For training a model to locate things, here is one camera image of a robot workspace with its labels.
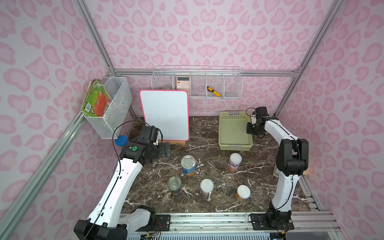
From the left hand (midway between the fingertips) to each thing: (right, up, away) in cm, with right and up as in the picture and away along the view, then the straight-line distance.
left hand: (160, 147), depth 75 cm
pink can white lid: (+40, -8, +8) cm, 41 cm away
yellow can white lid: (+23, -19, -2) cm, 30 cm away
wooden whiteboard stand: (+5, 0, +23) cm, 23 cm away
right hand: (+53, +9, +25) cm, 59 cm away
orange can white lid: (+42, -23, 0) cm, 48 cm away
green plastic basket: (+44, +5, +32) cm, 55 cm away
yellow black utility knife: (+30, +33, +23) cm, 50 cm away
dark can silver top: (+7, -19, +1) cm, 20 cm away
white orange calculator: (+10, +38, +20) cm, 44 cm away
